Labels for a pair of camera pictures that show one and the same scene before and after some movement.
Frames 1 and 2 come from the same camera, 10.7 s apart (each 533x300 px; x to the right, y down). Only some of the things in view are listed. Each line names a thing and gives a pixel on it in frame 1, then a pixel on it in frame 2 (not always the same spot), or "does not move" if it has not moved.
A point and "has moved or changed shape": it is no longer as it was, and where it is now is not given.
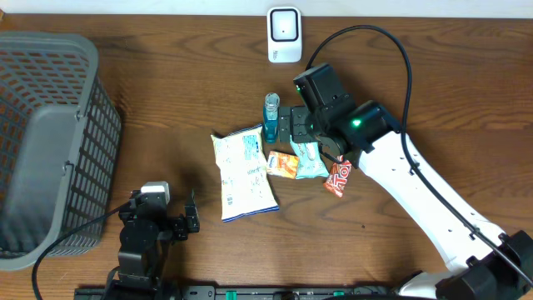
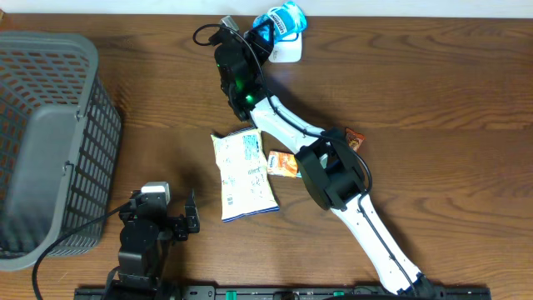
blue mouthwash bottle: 271,117 has moved or changed shape
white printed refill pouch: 246,187 does not move
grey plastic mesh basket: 60,132 does not move
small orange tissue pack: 282,165 does not move
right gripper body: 306,127 → 249,53
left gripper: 181,228 does not move
